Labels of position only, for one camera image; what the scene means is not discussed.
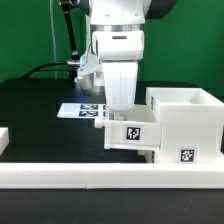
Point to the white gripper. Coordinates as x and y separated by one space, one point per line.
118 54

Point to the white U-shaped fence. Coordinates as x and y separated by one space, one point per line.
111 175

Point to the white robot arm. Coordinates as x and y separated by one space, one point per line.
113 16

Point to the white marker sheet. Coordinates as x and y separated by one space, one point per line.
81 110

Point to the white drawer cabinet box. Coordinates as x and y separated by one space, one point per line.
192 123

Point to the white drawer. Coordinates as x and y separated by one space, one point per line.
149 155
139 130

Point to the white front drawer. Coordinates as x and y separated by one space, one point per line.
149 155

